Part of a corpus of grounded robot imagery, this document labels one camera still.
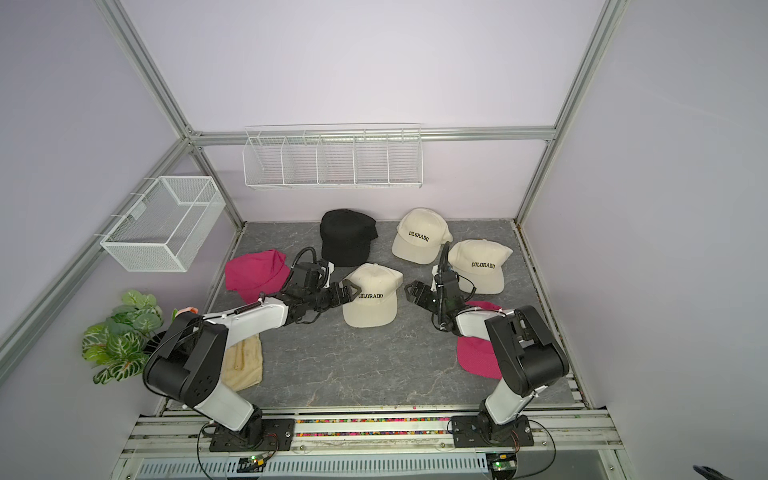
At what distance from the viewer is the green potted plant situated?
0.61 m

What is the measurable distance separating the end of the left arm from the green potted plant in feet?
1.03

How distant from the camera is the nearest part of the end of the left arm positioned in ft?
2.37
